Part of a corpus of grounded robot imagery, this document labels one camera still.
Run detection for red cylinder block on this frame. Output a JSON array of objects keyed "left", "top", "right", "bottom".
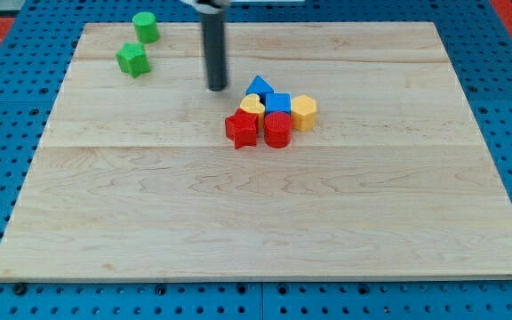
[{"left": 264, "top": 112, "right": 292, "bottom": 148}]

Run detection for blue cube block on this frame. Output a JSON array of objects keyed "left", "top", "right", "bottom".
[{"left": 265, "top": 92, "right": 292, "bottom": 116}]

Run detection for yellow hexagon block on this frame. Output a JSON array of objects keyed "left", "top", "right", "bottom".
[{"left": 291, "top": 95, "right": 317, "bottom": 132}]

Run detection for light wooden board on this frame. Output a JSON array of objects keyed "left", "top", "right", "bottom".
[{"left": 0, "top": 22, "right": 512, "bottom": 284}]

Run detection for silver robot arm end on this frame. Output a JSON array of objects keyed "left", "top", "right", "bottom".
[{"left": 181, "top": 0, "right": 230, "bottom": 14}]

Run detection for red star block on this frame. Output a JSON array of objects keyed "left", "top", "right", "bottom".
[{"left": 225, "top": 108, "right": 259, "bottom": 149}]

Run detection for green star block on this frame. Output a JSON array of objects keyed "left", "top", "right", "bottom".
[{"left": 116, "top": 43, "right": 151, "bottom": 78}]

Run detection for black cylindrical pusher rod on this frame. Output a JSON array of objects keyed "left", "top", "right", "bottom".
[{"left": 199, "top": 5, "right": 228, "bottom": 92}]

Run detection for yellow heart block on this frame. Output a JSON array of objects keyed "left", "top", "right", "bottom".
[{"left": 239, "top": 93, "right": 265, "bottom": 130}]

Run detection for green cylinder block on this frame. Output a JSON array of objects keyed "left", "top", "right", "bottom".
[{"left": 132, "top": 12, "right": 160, "bottom": 44}]

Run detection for blue triangle block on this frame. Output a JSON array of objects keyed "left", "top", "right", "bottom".
[{"left": 245, "top": 75, "right": 275, "bottom": 104}]

